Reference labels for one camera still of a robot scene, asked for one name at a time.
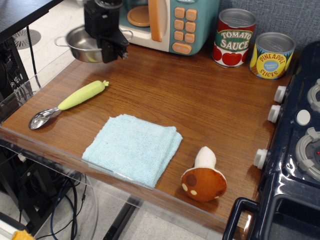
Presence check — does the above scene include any white stove knob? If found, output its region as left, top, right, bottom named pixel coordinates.
left=273, top=86, right=287, bottom=104
left=267, top=105, right=281, bottom=124
left=253, top=149, right=268, bottom=170

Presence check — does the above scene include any small stainless steel pot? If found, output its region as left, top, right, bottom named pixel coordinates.
left=54, top=25, right=134, bottom=64

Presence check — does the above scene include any black desk frame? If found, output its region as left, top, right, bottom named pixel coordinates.
left=0, top=0, right=63, bottom=234

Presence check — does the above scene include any pineapple slices can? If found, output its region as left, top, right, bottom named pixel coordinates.
left=249, top=32, right=296, bottom=80

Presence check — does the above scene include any light blue folded cloth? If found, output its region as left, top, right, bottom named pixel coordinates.
left=82, top=114, right=183, bottom=188

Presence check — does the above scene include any blue cable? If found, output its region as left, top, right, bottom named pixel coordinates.
left=49, top=174, right=78, bottom=240

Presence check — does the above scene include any spoon with green handle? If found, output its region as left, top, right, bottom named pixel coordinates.
left=28, top=80, right=110, bottom=130

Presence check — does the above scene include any plush brown mushroom toy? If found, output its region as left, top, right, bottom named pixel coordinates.
left=181, top=146, right=227, bottom=202

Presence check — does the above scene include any tomato sauce can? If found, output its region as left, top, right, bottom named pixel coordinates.
left=212, top=8, right=257, bottom=67

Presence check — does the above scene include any dark blue toy stove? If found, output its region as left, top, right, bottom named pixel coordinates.
left=223, top=41, right=320, bottom=240

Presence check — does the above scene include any teal toy microwave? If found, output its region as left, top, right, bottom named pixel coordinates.
left=119, top=0, right=220, bottom=56

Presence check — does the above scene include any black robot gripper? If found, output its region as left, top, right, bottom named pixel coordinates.
left=84, top=0, right=129, bottom=64

